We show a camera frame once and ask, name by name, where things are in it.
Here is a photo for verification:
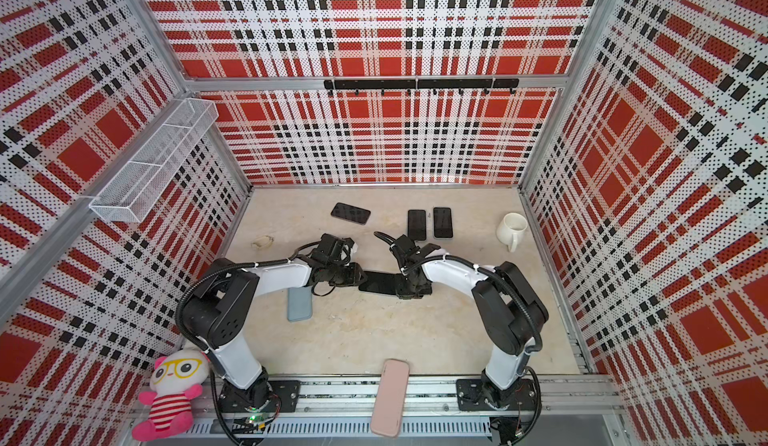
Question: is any black phone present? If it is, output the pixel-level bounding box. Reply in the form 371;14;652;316
331;202;371;225
433;206;454;239
358;271;402;296
407;209;427;241

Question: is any light blue case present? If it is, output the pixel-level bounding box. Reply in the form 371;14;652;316
286;287;313;322

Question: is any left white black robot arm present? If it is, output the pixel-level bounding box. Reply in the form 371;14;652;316
174;233;366;409

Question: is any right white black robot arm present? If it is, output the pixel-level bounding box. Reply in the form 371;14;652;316
358;231;549;410

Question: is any pink phone case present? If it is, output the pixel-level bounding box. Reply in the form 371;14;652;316
370;359;410;438

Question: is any white ceramic mug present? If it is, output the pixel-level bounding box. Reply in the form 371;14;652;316
496;212;528;252

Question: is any pink plush toy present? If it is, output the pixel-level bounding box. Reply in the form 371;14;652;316
131;349;210;442

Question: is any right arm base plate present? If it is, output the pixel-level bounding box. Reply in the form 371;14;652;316
456;378;539;412

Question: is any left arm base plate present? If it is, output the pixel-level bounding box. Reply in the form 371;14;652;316
217;380;301;413

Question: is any black hook rail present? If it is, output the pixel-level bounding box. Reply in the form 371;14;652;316
323;78;520;94

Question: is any white wire mesh basket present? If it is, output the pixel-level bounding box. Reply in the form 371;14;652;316
89;98;218;223

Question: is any aluminium front rail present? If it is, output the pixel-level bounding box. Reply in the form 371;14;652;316
178;375;631;445

